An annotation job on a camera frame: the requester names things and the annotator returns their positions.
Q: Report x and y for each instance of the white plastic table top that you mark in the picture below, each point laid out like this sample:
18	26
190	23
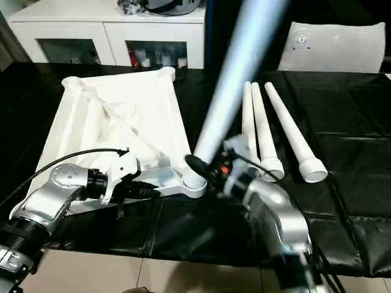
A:
122	100

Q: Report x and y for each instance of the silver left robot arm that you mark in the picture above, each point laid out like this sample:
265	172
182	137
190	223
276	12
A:
46	195

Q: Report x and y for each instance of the small white cup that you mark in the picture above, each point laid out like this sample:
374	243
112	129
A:
145	62
182	63

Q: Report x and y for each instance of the red packet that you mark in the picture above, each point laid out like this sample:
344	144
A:
133	58

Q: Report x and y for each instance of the black cabinet with gold label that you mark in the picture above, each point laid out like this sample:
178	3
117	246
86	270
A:
220	36

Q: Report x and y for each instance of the black table mat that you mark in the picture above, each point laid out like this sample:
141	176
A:
351	137

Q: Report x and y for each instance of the grey round bag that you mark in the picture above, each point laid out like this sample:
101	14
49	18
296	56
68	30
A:
177	6

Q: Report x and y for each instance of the white sideboard cabinet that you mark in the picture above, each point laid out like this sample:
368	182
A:
76	27

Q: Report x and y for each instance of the black bundle in plastic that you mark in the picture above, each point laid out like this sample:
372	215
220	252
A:
131	6

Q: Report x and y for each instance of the grey curtain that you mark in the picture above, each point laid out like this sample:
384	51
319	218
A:
12	45

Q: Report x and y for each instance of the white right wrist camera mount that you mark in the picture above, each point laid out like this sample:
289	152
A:
235	145

